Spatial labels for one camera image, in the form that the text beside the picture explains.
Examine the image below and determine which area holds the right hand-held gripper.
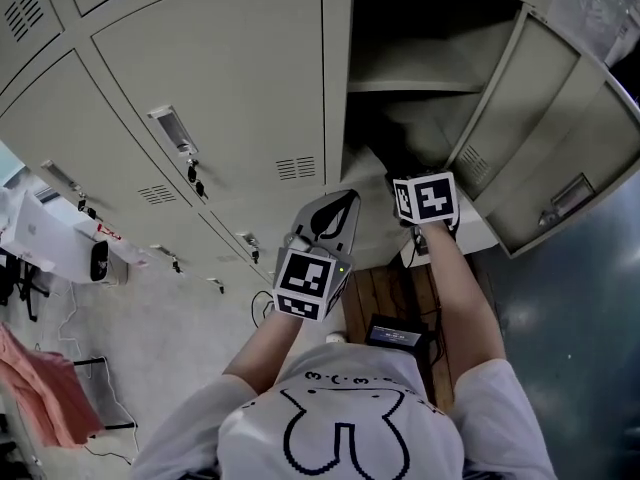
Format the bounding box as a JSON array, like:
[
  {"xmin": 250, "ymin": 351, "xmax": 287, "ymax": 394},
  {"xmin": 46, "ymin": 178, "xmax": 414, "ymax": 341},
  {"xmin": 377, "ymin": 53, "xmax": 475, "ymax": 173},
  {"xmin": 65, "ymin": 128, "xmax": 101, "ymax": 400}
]
[{"xmin": 391, "ymin": 169, "xmax": 462, "ymax": 242}]

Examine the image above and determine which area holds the black looped cable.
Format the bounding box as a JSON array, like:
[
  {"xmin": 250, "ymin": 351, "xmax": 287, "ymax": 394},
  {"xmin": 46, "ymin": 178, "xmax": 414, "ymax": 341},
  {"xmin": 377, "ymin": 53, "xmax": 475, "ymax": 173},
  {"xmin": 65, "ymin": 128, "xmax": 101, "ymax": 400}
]
[{"xmin": 250, "ymin": 289, "xmax": 277, "ymax": 329}]

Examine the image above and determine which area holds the black office chair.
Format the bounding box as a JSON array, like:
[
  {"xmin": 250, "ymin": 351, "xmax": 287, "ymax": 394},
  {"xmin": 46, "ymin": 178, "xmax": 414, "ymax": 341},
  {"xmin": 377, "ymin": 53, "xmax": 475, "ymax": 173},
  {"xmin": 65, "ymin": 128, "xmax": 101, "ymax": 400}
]
[{"xmin": 0, "ymin": 245, "xmax": 52, "ymax": 323}]

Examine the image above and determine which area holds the black key bunch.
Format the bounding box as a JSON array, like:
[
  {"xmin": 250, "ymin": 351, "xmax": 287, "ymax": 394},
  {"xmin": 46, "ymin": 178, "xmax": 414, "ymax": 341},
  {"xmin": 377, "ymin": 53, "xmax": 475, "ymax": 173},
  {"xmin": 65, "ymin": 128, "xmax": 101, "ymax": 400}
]
[
  {"xmin": 185, "ymin": 156, "xmax": 209, "ymax": 199},
  {"xmin": 76, "ymin": 193, "xmax": 100, "ymax": 221}
]

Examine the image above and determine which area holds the white cable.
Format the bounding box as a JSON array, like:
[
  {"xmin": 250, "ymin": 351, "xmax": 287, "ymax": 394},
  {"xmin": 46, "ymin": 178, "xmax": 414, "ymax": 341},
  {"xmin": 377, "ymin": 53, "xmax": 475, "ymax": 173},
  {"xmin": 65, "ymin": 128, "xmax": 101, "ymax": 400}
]
[{"xmin": 33, "ymin": 277, "xmax": 142, "ymax": 467}]

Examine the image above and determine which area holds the white printed t-shirt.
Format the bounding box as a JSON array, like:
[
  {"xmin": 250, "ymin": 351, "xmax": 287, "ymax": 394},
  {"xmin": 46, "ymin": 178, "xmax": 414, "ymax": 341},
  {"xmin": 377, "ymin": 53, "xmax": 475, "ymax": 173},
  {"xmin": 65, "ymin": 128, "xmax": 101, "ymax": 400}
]
[{"xmin": 130, "ymin": 342, "xmax": 559, "ymax": 480}]

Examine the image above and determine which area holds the beige metal locker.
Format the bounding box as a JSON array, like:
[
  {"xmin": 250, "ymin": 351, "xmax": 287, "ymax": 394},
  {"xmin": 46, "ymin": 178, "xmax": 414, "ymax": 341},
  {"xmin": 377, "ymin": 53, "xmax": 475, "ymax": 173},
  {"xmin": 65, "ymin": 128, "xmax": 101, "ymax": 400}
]
[{"xmin": 0, "ymin": 0, "xmax": 640, "ymax": 292}]

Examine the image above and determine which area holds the wooden platform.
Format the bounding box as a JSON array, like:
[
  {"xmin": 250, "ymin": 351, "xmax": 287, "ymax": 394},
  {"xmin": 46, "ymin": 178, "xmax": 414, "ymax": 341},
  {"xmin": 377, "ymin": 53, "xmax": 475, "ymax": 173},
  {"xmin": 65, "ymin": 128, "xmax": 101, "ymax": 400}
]
[{"xmin": 341, "ymin": 255, "xmax": 504, "ymax": 414}]

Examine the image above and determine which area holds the white water dispenser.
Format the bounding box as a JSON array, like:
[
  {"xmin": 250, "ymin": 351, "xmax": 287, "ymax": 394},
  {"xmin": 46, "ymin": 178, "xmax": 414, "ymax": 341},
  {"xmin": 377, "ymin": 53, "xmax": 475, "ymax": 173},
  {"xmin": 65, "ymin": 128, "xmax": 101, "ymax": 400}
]
[{"xmin": 7, "ymin": 189, "xmax": 130, "ymax": 288}]

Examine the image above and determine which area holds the clear plastic cover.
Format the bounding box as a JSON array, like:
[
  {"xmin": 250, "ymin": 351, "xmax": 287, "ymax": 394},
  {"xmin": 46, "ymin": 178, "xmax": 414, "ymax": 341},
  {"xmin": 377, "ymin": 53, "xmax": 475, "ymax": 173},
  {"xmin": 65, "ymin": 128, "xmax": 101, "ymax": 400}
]
[{"xmin": 545, "ymin": 0, "xmax": 640, "ymax": 68}]

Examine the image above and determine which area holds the person's right forearm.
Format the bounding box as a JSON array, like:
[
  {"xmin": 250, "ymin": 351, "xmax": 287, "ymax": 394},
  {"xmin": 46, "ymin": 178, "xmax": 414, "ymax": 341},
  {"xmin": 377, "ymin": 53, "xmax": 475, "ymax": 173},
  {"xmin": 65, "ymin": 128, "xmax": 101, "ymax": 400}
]
[{"xmin": 422, "ymin": 220, "xmax": 507, "ymax": 377}]

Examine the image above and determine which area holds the black screen device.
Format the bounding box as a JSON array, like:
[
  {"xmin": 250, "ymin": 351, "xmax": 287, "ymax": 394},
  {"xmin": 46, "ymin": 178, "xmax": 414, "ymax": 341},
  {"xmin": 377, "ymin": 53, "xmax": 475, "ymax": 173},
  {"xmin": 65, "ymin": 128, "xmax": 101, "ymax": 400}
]
[{"xmin": 363, "ymin": 312, "xmax": 434, "ymax": 358}]

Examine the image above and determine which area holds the pink padded folding chair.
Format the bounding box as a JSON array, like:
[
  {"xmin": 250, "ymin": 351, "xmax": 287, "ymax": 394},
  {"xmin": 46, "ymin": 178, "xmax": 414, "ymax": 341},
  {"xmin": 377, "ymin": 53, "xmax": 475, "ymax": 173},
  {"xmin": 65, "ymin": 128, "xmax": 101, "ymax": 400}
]
[{"xmin": 0, "ymin": 320, "xmax": 137, "ymax": 450}]

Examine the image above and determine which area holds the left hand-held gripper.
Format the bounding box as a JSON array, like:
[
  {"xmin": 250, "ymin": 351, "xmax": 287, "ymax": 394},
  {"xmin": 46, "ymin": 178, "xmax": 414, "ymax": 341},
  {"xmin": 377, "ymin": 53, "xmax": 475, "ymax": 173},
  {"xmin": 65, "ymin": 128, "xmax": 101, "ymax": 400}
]
[{"xmin": 271, "ymin": 188, "xmax": 363, "ymax": 324}]

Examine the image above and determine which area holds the person's left forearm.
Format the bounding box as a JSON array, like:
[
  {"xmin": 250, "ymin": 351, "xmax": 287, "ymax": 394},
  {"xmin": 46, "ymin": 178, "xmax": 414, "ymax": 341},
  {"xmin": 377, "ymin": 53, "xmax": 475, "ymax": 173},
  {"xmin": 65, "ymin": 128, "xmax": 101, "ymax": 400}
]
[{"xmin": 222, "ymin": 310, "xmax": 306, "ymax": 398}]

